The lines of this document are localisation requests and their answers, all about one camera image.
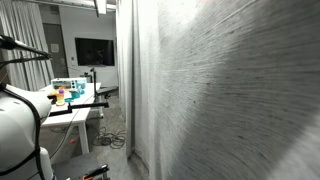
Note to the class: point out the white table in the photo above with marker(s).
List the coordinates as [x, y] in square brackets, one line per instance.
[66, 120]

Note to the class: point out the pleated grey background curtain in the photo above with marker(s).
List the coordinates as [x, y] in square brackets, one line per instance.
[23, 76]

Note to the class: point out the colourful stacking toy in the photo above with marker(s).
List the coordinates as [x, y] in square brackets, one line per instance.
[60, 97]

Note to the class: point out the black upright stand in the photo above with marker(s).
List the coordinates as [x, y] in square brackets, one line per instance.
[94, 83]

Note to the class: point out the large grey woven curtain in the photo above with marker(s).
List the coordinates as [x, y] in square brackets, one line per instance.
[233, 100]

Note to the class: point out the wall switch panel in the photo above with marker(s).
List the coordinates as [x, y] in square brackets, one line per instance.
[73, 60]

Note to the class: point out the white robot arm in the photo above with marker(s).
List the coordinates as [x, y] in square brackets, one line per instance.
[16, 133]

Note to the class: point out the ceiling light fixture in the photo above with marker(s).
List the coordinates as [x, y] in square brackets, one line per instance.
[101, 6]

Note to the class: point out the teal white box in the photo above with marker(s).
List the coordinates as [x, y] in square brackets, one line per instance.
[68, 83]

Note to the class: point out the black wall television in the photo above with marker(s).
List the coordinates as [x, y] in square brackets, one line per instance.
[95, 51]

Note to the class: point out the small red object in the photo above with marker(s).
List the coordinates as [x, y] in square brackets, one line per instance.
[72, 140]

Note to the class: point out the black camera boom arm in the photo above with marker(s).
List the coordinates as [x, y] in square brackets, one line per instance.
[90, 105]

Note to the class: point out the grey door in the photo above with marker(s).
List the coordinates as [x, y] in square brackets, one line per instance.
[61, 60]

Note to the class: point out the paper sign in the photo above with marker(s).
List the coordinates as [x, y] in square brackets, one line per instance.
[55, 47]

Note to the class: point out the black low bench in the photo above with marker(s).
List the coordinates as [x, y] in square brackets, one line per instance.
[108, 89]

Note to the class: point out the teal cup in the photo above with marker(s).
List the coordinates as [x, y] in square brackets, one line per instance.
[75, 94]

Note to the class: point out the orange black clamp silver jaw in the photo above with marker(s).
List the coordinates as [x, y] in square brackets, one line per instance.
[96, 171]

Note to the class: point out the narrow pale curtain panel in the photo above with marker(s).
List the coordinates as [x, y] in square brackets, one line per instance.
[124, 66]

